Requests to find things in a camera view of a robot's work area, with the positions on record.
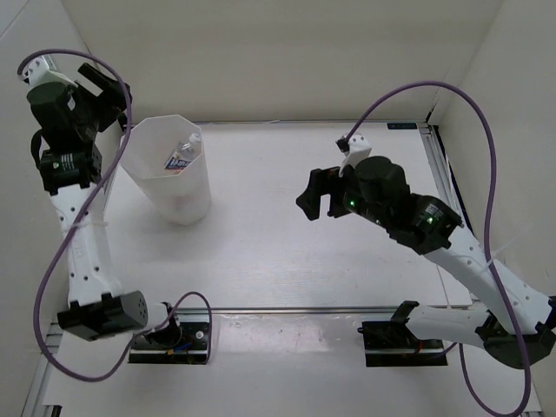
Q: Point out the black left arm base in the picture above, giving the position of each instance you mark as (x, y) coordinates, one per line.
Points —
(185, 343)

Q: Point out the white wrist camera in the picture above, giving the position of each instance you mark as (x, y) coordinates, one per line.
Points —
(355, 149)
(42, 70)

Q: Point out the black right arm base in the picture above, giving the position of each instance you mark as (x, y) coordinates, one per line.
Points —
(388, 343)

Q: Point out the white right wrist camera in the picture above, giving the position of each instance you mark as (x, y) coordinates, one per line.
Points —
(355, 149)

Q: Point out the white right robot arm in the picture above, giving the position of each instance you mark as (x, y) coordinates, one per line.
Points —
(432, 229)

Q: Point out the blue label sticker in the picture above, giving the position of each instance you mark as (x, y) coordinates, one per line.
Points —
(402, 125)

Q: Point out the white octagonal plastic bin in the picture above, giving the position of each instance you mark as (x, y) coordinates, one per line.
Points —
(182, 198)

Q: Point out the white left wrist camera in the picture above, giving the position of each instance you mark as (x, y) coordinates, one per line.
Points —
(42, 70)

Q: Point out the aluminium frame rail right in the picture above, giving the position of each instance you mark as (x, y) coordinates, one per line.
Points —
(457, 295)

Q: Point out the orange blue label bottle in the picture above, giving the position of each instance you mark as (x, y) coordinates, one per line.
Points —
(184, 154)

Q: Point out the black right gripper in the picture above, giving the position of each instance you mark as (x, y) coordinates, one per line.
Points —
(321, 181)

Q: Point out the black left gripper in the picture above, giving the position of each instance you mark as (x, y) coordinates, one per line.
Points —
(112, 91)

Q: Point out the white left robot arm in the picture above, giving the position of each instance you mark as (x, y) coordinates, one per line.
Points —
(70, 164)

